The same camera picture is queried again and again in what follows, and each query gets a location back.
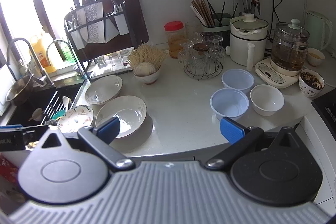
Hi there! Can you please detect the white electric cooking pot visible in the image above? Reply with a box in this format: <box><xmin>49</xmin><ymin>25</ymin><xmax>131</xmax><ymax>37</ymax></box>
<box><xmin>230</xmin><ymin>14</ymin><xmax>269</xmax><ymax>67</ymax></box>

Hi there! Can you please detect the drinking glass left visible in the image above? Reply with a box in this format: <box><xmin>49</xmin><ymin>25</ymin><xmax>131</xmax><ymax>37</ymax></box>
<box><xmin>95</xmin><ymin>56</ymin><xmax>107</xmax><ymax>69</ymax></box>

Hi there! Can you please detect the chrome sink faucet right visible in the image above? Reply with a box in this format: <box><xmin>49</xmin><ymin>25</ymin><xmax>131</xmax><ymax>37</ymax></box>
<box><xmin>46</xmin><ymin>39</ymin><xmax>84</xmax><ymax>77</ymax></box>

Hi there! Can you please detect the clear plastic bowl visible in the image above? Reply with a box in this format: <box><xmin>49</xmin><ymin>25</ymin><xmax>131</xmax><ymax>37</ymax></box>
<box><xmin>210</xmin><ymin>88</ymin><xmax>249</xmax><ymax>120</ymax></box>
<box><xmin>222</xmin><ymin>69</ymin><xmax>255</xmax><ymax>94</ymax></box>

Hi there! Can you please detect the mint green electric kettle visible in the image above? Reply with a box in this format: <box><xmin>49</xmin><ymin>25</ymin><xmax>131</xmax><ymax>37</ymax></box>
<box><xmin>304</xmin><ymin>11</ymin><xmax>333</xmax><ymax>51</ymax></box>

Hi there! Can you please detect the glass health kettle on base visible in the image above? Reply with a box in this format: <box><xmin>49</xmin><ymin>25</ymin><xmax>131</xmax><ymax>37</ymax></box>
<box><xmin>255</xmin><ymin>19</ymin><xmax>309</xmax><ymax>89</ymax></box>

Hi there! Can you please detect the red lid plastic jar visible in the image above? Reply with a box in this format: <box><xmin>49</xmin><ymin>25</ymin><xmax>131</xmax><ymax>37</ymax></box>
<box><xmin>164</xmin><ymin>20</ymin><xmax>185</xmax><ymax>59</ymax></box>

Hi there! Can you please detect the black sink drain rack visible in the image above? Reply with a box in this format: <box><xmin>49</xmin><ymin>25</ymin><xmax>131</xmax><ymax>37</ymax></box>
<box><xmin>40</xmin><ymin>89</ymin><xmax>67</xmax><ymax>125</ymax></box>

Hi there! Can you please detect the drinking glass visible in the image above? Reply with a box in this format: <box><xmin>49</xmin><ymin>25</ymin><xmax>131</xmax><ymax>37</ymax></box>
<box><xmin>95</xmin><ymin>56</ymin><xmax>107</xmax><ymax>69</ymax></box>
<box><xmin>120</xmin><ymin>50</ymin><xmax>130</xmax><ymax>67</ymax></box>
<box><xmin>108</xmin><ymin>52</ymin><xmax>120</xmax><ymax>67</ymax></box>

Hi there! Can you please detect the chrome sink faucet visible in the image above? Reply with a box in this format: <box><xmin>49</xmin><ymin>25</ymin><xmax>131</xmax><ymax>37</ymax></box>
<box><xmin>6</xmin><ymin>38</ymin><xmax>55</xmax><ymax>87</ymax></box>
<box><xmin>46</xmin><ymin>39</ymin><xmax>84</xmax><ymax>77</ymax></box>

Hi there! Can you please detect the chrome sink faucet left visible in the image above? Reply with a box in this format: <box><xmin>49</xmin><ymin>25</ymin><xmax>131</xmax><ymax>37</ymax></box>
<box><xmin>6</xmin><ymin>38</ymin><xmax>55</xmax><ymax>87</ymax></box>

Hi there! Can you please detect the white utensil cup on rack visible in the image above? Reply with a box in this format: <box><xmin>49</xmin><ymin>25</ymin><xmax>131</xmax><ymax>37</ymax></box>
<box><xmin>113</xmin><ymin>4</ymin><xmax>129</xmax><ymax>35</ymax></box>

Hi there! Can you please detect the white drip tray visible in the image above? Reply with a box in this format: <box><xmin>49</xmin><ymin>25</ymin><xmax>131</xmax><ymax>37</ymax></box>
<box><xmin>88</xmin><ymin>61</ymin><xmax>131</xmax><ymax>80</ymax></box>

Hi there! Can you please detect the drinking glass middle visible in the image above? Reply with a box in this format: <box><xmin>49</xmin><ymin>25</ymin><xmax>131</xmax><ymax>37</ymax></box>
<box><xmin>108</xmin><ymin>52</ymin><xmax>120</xmax><ymax>67</ymax></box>

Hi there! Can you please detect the drinking glass right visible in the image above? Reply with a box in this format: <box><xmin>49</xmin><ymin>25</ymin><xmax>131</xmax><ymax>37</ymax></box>
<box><xmin>120</xmin><ymin>50</ymin><xmax>130</xmax><ymax>67</ymax></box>

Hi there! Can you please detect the floral patterned plate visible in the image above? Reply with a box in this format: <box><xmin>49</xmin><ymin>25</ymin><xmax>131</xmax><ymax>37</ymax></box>
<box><xmin>57</xmin><ymin>105</ymin><xmax>94</xmax><ymax>133</ymax></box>

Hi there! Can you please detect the small white bowl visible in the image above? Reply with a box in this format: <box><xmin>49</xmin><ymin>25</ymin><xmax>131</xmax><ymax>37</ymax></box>
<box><xmin>250</xmin><ymin>84</ymin><xmax>285</xmax><ymax>117</ymax></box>

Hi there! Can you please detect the green soap bottle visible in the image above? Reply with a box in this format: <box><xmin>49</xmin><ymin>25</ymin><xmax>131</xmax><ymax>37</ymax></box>
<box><xmin>59</xmin><ymin>43</ymin><xmax>75</xmax><ymax>63</ymax></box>

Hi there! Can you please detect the patterned bowl with dark food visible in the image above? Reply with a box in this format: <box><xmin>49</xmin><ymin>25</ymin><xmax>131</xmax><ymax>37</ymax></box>
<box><xmin>298</xmin><ymin>69</ymin><xmax>325</xmax><ymax>98</ymax></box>

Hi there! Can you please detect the grey patterned cloth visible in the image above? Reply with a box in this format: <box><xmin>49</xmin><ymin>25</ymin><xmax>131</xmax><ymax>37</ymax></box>
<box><xmin>84</xmin><ymin>2</ymin><xmax>105</xmax><ymax>44</ymax></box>

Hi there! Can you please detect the bowl with noodles and onion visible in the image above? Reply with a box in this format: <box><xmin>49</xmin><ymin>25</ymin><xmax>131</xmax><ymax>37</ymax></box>
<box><xmin>128</xmin><ymin>43</ymin><xmax>168</xmax><ymax>85</ymax></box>

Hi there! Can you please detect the green chopstick holder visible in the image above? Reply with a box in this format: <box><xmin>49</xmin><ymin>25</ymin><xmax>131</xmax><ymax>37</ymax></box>
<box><xmin>190</xmin><ymin>0</ymin><xmax>232</xmax><ymax>38</ymax></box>

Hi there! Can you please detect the white leaf plate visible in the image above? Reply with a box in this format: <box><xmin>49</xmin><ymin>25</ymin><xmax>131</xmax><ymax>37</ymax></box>
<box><xmin>95</xmin><ymin>96</ymin><xmax>147</xmax><ymax>139</ymax></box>
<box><xmin>85</xmin><ymin>75</ymin><xmax>123</xmax><ymax>106</ymax></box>

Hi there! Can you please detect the steel pot in sink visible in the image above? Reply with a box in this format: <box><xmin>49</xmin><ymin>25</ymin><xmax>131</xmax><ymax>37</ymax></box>
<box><xmin>6</xmin><ymin>75</ymin><xmax>33</xmax><ymax>106</ymax></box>

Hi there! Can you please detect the orange detergent bottle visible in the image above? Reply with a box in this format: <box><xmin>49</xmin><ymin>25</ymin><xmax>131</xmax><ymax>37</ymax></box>
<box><xmin>32</xmin><ymin>32</ymin><xmax>58</xmax><ymax>73</ymax></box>

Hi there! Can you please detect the black dish rack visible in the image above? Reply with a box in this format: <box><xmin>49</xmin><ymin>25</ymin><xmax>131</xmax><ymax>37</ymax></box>
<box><xmin>64</xmin><ymin>0</ymin><xmax>134</xmax><ymax>82</ymax></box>

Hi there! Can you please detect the wire rack with glass cups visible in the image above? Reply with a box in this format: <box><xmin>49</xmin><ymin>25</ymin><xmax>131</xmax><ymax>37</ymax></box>
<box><xmin>178</xmin><ymin>32</ymin><xmax>226</xmax><ymax>80</ymax></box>

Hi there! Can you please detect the white spoon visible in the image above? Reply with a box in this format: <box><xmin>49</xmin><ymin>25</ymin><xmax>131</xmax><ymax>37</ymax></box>
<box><xmin>62</xmin><ymin>96</ymin><xmax>70</xmax><ymax>112</ymax></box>

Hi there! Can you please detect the small bowl with yellow sauce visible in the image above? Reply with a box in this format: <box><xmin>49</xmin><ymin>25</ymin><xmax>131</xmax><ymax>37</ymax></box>
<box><xmin>307</xmin><ymin>48</ymin><xmax>325</xmax><ymax>67</ymax></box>

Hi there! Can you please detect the black induction cooktop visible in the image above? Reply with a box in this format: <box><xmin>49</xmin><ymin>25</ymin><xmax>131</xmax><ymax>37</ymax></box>
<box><xmin>311</xmin><ymin>94</ymin><xmax>335</xmax><ymax>134</ymax></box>

